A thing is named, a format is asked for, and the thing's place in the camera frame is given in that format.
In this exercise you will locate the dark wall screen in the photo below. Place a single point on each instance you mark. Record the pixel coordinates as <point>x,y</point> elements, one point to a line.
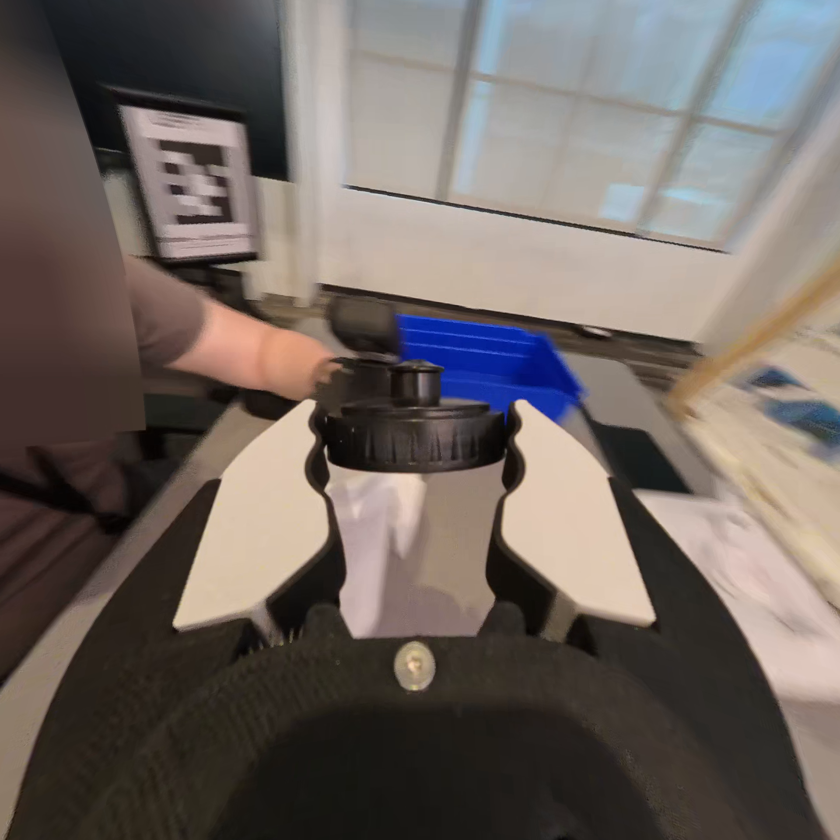
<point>197,52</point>

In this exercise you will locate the black sign easel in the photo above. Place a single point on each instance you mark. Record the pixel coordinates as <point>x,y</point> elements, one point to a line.
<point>229,289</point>

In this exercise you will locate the framed marker sign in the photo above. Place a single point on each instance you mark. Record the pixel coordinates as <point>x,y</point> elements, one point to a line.
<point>151,216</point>

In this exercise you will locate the small black floor box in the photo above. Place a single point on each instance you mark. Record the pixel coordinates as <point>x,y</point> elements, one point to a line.
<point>597,332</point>

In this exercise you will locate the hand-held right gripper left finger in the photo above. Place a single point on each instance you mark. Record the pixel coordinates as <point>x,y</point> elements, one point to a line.
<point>262,525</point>

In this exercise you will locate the white plastic bottle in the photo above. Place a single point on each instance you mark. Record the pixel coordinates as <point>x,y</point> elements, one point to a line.
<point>367,525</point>

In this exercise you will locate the framed glass window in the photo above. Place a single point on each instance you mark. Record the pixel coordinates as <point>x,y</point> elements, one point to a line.
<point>558,118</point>

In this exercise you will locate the black wristband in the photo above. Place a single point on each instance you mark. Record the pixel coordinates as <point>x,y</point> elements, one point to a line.
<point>325,375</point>

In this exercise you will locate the blue plastic bin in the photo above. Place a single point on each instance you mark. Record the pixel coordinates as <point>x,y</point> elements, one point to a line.
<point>485,367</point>

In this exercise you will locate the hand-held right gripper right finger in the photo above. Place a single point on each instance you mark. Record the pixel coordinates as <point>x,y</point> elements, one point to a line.
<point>571,525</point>

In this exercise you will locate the printed instruction sheet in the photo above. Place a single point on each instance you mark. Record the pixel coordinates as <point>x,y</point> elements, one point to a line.
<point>774,446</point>

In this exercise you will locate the black rectangular pad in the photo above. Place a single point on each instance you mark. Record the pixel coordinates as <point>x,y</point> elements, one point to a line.
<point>643,459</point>

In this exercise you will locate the dark chair seat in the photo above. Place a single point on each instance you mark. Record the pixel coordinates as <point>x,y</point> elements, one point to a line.
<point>184,413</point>

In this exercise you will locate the black bottle lid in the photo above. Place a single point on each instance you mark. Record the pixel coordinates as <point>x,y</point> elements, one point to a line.
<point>413,439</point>

